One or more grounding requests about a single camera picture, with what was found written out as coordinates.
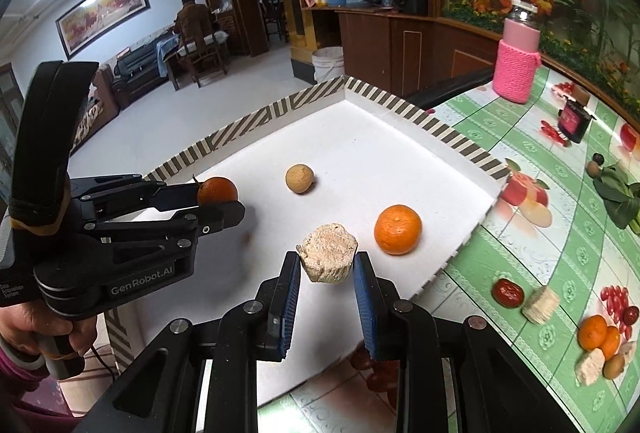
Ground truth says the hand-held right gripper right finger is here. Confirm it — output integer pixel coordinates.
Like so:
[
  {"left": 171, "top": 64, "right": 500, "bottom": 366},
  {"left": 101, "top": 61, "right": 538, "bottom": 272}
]
[{"left": 352, "top": 251, "right": 596, "bottom": 433}]

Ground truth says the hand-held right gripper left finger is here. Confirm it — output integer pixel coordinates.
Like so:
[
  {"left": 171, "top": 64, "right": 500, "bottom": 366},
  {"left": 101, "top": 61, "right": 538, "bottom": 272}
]
[{"left": 75, "top": 250, "right": 303, "bottom": 433}]

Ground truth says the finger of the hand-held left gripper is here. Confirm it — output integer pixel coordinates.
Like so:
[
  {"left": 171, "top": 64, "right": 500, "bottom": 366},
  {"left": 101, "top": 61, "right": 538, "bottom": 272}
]
[
  {"left": 82, "top": 200, "right": 246, "bottom": 264},
  {"left": 70, "top": 173, "right": 203, "bottom": 220}
]

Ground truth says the orange mandarin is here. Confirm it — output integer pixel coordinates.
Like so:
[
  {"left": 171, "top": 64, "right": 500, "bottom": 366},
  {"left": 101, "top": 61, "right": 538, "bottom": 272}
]
[
  {"left": 600, "top": 325, "right": 622, "bottom": 360},
  {"left": 374, "top": 204, "right": 423, "bottom": 256},
  {"left": 577, "top": 314, "right": 608, "bottom": 350},
  {"left": 192, "top": 174, "right": 239, "bottom": 206}
]

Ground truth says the beige rough food chunk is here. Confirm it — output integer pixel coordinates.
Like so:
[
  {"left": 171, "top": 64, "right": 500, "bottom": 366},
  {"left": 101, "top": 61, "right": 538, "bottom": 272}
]
[
  {"left": 296, "top": 223, "right": 359, "bottom": 285},
  {"left": 575, "top": 348, "right": 607, "bottom": 387}
]

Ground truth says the red date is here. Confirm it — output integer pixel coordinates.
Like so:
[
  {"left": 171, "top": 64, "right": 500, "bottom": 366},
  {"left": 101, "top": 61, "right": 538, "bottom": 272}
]
[{"left": 491, "top": 278, "right": 524, "bottom": 310}]

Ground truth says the white tray with striped rim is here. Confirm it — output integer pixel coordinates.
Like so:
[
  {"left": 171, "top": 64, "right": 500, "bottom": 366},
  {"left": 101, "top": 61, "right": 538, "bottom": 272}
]
[{"left": 102, "top": 74, "right": 511, "bottom": 409}]

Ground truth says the brown longan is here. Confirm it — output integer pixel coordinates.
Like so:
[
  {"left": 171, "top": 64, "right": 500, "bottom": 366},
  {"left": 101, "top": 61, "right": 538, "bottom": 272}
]
[
  {"left": 602, "top": 353, "right": 626, "bottom": 380},
  {"left": 285, "top": 164, "right": 315, "bottom": 195}
]

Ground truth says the person's left hand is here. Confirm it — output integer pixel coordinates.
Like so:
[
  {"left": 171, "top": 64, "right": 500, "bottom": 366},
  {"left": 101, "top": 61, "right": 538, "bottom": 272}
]
[{"left": 0, "top": 300, "right": 98, "bottom": 366}]

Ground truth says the brown armchair with striped blanket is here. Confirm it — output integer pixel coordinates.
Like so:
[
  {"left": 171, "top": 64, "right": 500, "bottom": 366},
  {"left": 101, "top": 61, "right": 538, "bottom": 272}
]
[{"left": 70, "top": 63, "right": 121, "bottom": 154}]

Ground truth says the black sofa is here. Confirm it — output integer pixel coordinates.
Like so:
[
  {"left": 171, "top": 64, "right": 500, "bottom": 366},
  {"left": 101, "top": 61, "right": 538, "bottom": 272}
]
[{"left": 111, "top": 40, "right": 176, "bottom": 109}]

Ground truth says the blue cloth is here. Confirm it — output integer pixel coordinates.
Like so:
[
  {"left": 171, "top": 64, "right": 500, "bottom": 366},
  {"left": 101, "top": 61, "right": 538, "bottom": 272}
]
[{"left": 156, "top": 37, "right": 181, "bottom": 76}]

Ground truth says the white plastic bucket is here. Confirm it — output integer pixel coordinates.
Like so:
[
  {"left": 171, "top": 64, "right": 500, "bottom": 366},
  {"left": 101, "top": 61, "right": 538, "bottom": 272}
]
[{"left": 311, "top": 46, "right": 346, "bottom": 85}]

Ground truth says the green fruit print tablecloth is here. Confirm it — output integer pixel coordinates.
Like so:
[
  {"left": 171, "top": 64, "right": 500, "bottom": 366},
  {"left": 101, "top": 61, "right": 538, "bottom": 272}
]
[{"left": 260, "top": 63, "right": 640, "bottom": 433}]

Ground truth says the dark wooden dining chair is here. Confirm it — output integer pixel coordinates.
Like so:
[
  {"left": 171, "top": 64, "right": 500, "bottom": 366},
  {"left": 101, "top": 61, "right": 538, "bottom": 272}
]
[{"left": 257, "top": 0, "right": 291, "bottom": 44}]

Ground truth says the wooden counter cabinet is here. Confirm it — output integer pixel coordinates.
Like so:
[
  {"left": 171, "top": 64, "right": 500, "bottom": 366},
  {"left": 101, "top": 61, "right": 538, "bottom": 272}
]
[{"left": 335, "top": 8, "right": 503, "bottom": 99}]

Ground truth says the black glossy furniture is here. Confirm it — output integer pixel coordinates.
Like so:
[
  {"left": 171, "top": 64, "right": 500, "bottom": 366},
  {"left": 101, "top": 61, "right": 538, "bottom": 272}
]
[{"left": 402, "top": 66, "right": 496, "bottom": 111}]

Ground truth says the green leafy vegetable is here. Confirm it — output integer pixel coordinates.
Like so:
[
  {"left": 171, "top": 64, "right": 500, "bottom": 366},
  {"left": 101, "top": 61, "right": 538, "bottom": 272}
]
[{"left": 592, "top": 166, "right": 640, "bottom": 234}]

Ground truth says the dark red small box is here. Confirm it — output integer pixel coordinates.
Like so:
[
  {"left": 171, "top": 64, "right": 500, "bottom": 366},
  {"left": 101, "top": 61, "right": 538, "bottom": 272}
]
[{"left": 556, "top": 97, "right": 597, "bottom": 144}]

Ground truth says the pink knitted sleeve bottle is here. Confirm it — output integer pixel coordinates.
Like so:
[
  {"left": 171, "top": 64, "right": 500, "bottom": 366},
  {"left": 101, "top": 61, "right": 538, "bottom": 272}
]
[{"left": 492, "top": 0, "right": 543, "bottom": 104}]

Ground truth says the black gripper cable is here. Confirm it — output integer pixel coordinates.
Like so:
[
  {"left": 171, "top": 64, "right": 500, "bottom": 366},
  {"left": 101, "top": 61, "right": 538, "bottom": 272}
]
[{"left": 90, "top": 345, "right": 118, "bottom": 381}]

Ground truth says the framed wall painting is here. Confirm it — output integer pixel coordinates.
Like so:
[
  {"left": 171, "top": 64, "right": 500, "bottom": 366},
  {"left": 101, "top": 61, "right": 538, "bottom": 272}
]
[{"left": 55, "top": 0, "right": 151, "bottom": 60}]

